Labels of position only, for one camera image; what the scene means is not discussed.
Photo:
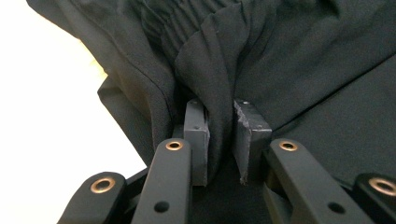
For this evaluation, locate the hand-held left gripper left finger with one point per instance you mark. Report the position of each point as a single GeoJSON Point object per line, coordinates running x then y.
{"type": "Point", "coordinates": [196, 146]}

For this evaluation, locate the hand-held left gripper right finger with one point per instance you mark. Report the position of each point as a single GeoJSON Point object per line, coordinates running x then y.
{"type": "Point", "coordinates": [252, 137]}

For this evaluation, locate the black pants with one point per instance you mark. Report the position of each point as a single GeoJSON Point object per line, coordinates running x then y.
{"type": "Point", "coordinates": [311, 77]}

